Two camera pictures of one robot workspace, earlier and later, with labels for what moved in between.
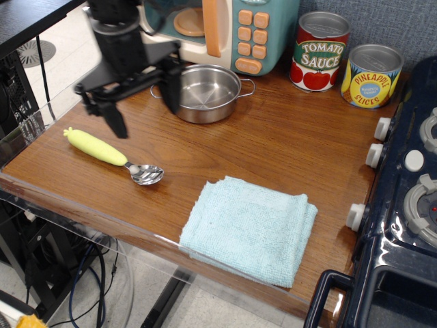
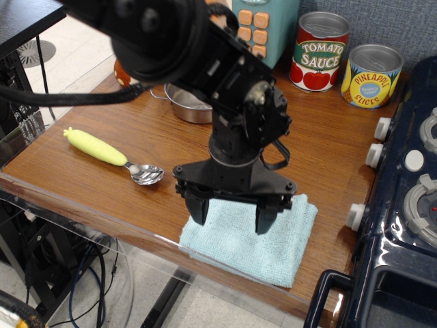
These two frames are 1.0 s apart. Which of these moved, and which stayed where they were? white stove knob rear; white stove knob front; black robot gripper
Moved: black robot gripper
Stayed: white stove knob front; white stove knob rear
